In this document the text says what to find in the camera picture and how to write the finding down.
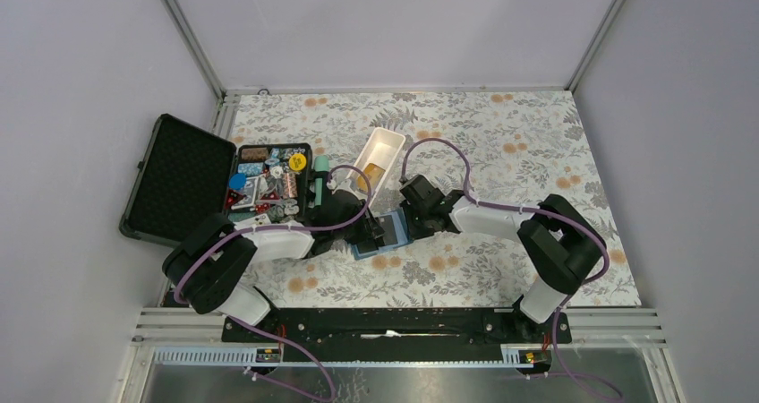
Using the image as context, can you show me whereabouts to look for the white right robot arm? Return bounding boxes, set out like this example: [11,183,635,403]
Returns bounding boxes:
[400,175,607,342]

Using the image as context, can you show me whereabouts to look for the playing card deck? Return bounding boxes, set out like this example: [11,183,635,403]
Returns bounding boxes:
[235,213,271,228]

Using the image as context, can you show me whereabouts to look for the white rectangular plastic tray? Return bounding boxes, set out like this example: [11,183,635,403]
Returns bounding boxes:
[354,127,405,207]

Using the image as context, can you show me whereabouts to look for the floral patterned table mat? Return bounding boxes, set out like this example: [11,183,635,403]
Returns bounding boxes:
[228,91,640,307]

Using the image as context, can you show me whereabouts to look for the blue leather card holder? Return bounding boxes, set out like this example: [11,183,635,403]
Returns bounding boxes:
[349,209,413,260]

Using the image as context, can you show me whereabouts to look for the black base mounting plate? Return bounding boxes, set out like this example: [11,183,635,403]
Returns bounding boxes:
[222,307,573,364]

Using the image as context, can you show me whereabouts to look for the mint green case handle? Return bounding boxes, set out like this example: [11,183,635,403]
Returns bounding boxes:
[313,155,330,207]

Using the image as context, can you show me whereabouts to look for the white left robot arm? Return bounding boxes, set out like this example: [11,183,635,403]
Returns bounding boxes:
[162,189,373,341]

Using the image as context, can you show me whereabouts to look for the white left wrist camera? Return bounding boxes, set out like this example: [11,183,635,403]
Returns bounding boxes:
[326,176,359,202]

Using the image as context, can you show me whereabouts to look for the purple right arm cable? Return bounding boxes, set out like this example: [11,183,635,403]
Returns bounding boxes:
[400,137,624,401]

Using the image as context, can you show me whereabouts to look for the blue round poker chip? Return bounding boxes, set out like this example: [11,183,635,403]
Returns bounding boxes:
[228,173,247,192]

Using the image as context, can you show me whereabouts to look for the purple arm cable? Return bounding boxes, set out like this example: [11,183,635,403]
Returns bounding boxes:
[173,164,375,401]
[400,137,624,401]

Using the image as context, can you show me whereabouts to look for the gold credit card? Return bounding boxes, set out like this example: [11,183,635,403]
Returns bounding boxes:
[357,163,386,193]

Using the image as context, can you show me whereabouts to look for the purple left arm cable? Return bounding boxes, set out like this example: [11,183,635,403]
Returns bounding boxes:
[173,164,375,401]

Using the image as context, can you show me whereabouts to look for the yellow round poker chip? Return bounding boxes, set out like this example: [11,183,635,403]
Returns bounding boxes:
[288,153,308,172]

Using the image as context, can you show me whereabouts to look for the black open carrying case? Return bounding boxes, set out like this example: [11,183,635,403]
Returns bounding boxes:
[118,113,315,260]

